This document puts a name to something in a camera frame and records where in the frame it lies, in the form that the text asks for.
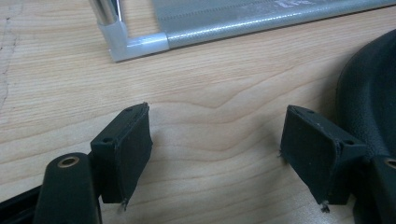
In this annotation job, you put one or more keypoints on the black leather shoe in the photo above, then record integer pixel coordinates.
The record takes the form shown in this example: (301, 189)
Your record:
(370, 102)

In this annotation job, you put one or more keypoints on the grey metal shoe rack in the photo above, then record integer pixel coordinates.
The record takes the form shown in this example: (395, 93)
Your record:
(218, 18)

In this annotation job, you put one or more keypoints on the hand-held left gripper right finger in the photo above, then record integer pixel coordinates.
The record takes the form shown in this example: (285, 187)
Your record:
(314, 152)

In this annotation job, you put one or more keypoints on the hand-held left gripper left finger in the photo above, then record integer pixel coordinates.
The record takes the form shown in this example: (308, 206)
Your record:
(124, 155)

